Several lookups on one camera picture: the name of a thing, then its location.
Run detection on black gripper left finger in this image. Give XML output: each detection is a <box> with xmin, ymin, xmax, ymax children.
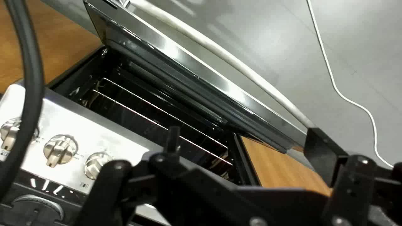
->
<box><xmin>77</xmin><ymin>125</ymin><xmax>252</xmax><ymax>226</ymax></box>

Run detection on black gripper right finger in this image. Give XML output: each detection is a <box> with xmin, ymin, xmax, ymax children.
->
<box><xmin>303</xmin><ymin>127</ymin><xmax>402</xmax><ymax>226</ymax></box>

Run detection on metal oven rack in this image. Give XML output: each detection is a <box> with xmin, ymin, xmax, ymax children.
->
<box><xmin>89</xmin><ymin>76</ymin><xmax>235</xmax><ymax>169</ymax></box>

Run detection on silver stove knob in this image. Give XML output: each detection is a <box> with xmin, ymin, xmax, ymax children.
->
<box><xmin>43</xmin><ymin>133</ymin><xmax>79</xmax><ymax>169</ymax></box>
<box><xmin>83</xmin><ymin>151</ymin><xmax>112</xmax><ymax>181</ymax></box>
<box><xmin>0</xmin><ymin>118</ymin><xmax>23</xmax><ymax>154</ymax></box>

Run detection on narrow wooden lower cabinet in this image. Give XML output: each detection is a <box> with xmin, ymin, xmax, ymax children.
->
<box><xmin>240</xmin><ymin>136</ymin><xmax>334</xmax><ymax>199</ymax></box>

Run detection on wooden lower cabinet with drawers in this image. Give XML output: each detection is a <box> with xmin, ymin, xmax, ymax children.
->
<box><xmin>0</xmin><ymin>0</ymin><xmax>104</xmax><ymax>96</ymax></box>

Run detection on thin white floor cable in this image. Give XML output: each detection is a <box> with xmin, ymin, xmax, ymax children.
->
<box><xmin>305</xmin><ymin>0</ymin><xmax>396</xmax><ymax>170</ymax></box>

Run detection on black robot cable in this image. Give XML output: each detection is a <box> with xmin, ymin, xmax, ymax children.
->
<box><xmin>0</xmin><ymin>0</ymin><xmax>46</xmax><ymax>209</ymax></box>

